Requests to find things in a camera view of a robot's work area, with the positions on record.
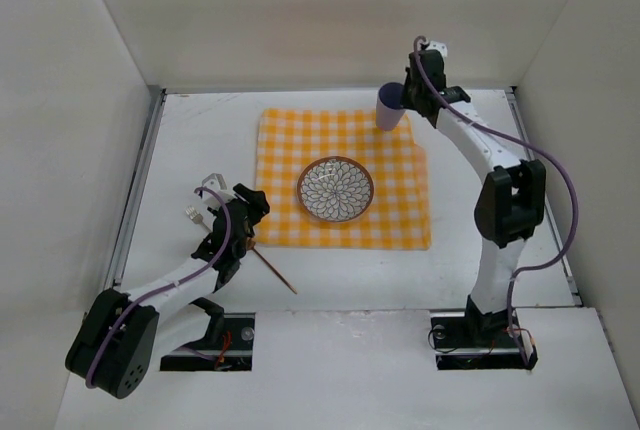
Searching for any left aluminium table rail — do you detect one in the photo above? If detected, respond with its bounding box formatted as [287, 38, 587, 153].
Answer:
[97, 85, 166, 293]

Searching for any metal fork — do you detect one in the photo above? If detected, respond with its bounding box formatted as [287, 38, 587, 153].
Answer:
[185, 206, 211, 233]

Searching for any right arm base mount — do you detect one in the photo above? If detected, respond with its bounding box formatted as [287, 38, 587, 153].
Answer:
[428, 312, 538, 371]

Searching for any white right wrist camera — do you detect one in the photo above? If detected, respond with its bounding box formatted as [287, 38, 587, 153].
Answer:
[426, 40, 448, 58]

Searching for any floral patterned ceramic plate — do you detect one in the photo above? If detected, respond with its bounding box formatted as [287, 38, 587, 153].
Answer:
[296, 156, 375, 224]

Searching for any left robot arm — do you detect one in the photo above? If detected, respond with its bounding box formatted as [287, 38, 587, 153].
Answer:
[64, 184, 270, 399]

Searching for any yellow white checkered cloth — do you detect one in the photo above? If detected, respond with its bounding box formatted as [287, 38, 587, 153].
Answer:
[255, 108, 431, 250]

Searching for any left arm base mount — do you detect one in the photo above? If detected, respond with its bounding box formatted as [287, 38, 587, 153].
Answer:
[159, 313, 255, 373]

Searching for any copper spoon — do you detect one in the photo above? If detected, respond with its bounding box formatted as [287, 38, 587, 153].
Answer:
[247, 239, 298, 295]

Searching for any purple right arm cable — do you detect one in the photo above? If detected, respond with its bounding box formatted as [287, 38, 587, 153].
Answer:
[411, 35, 581, 366]

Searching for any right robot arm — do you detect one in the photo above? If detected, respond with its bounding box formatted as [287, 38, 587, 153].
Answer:
[401, 43, 546, 348]

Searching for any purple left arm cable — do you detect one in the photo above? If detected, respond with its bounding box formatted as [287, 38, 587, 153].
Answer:
[82, 185, 232, 391]

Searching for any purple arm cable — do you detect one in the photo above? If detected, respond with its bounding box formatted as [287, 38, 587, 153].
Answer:
[411, 35, 581, 366]
[82, 185, 232, 391]

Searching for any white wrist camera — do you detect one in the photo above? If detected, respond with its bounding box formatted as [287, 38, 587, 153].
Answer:
[426, 40, 448, 58]
[194, 173, 234, 209]

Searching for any lilac plastic cup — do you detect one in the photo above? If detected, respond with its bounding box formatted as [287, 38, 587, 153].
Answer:
[375, 82, 405, 132]

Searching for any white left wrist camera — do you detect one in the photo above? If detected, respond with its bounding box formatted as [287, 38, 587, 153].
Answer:
[194, 173, 234, 209]

